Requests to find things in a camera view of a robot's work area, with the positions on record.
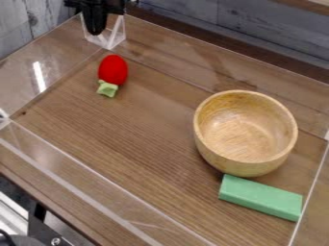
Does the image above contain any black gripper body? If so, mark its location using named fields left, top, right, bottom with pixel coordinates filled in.
left=63, top=0, right=126, bottom=14

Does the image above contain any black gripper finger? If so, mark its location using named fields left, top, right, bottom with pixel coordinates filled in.
left=82, top=5, right=97, bottom=36
left=95, top=5, right=108, bottom=34

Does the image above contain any red felt strawberry toy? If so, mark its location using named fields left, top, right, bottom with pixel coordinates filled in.
left=97, top=55, right=129, bottom=98

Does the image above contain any light wooden bowl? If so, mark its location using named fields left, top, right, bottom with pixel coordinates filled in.
left=193, top=89, right=299, bottom=177

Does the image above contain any green rectangular sponge block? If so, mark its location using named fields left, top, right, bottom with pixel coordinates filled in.
left=219, top=174, right=304, bottom=222

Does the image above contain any clear acrylic corner bracket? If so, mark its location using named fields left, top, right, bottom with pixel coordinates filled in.
left=81, top=15, right=126, bottom=50

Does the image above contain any clear acrylic front wall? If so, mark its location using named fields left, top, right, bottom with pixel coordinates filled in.
left=0, top=109, right=215, bottom=246

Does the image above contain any black cable under table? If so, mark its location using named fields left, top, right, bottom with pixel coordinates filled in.
left=0, top=228, right=18, bottom=246

